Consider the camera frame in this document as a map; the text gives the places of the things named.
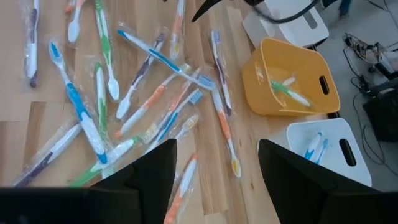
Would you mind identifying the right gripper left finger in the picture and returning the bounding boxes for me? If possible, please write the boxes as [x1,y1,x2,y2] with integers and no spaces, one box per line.
[93,138,178,224]

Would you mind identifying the orange plastic bin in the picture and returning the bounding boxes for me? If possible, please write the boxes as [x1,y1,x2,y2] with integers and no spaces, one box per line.
[241,37,341,118]

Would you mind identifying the blue toothbrush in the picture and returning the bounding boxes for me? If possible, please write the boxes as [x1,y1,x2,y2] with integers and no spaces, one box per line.
[48,40,109,165]
[314,138,330,165]
[143,88,203,154]
[303,131,323,160]
[116,28,216,91]

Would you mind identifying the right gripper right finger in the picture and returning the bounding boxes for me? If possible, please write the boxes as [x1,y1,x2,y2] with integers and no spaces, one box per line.
[257,139,338,224]

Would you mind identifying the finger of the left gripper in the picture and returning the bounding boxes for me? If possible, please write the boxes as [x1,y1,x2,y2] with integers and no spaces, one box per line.
[192,0,222,22]

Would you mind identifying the white plastic bin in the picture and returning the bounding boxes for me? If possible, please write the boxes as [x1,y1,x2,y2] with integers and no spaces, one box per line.
[285,117,373,187]
[241,0,330,48]

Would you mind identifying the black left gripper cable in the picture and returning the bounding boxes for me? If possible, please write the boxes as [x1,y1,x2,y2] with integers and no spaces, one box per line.
[245,0,321,25]

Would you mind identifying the black equipment box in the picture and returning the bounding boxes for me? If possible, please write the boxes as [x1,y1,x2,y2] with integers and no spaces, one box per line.
[362,77,398,144]

